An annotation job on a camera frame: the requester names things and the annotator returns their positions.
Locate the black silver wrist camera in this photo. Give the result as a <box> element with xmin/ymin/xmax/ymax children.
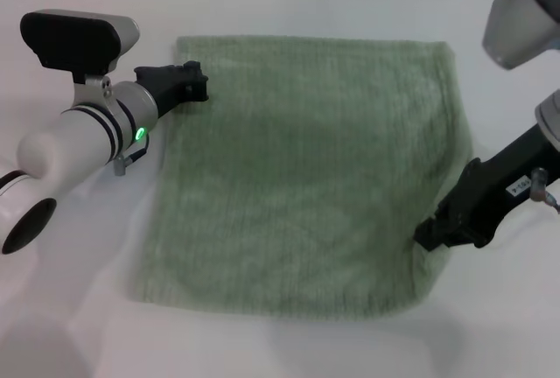
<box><xmin>480</xmin><ymin>0</ymin><xmax>560</xmax><ymax>72</ymax></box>
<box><xmin>18</xmin><ymin>9</ymin><xmax>142</xmax><ymax>110</ymax></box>

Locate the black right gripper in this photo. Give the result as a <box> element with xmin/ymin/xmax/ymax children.
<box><xmin>412</xmin><ymin>121</ymin><xmax>560</xmax><ymax>253</ymax></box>

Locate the green terry towel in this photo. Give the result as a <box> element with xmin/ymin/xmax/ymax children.
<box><xmin>126</xmin><ymin>35</ymin><xmax>477</xmax><ymax>323</ymax></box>

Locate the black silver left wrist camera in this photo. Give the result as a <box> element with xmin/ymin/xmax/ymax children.
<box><xmin>18</xmin><ymin>9</ymin><xmax>142</xmax><ymax>110</ymax></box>

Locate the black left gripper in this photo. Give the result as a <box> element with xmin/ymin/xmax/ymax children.
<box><xmin>133</xmin><ymin>59</ymin><xmax>212</xmax><ymax>119</ymax></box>

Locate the grey right arm cable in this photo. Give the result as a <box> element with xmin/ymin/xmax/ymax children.
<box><xmin>528</xmin><ymin>167</ymin><xmax>560</xmax><ymax>216</ymax></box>

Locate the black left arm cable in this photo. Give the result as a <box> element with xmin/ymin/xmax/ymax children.
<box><xmin>112</xmin><ymin>134</ymin><xmax>151</xmax><ymax>177</ymax></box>

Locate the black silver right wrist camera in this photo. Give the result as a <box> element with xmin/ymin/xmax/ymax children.
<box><xmin>480</xmin><ymin>0</ymin><xmax>560</xmax><ymax>72</ymax></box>

